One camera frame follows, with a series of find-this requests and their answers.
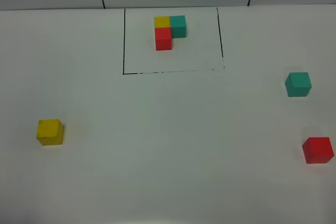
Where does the red template block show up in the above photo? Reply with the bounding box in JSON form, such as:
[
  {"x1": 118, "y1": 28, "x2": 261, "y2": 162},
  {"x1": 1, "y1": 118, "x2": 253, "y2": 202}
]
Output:
[{"x1": 155, "y1": 27, "x2": 172, "y2": 51}]

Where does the green template block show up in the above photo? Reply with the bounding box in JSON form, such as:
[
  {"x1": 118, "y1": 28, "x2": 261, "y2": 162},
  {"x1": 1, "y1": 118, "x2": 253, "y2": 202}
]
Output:
[{"x1": 170, "y1": 15, "x2": 187, "y2": 38}]

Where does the yellow template block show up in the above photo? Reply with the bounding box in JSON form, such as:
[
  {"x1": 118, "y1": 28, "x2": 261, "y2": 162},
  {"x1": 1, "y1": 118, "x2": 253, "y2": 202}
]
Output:
[{"x1": 154, "y1": 16, "x2": 171, "y2": 28}]

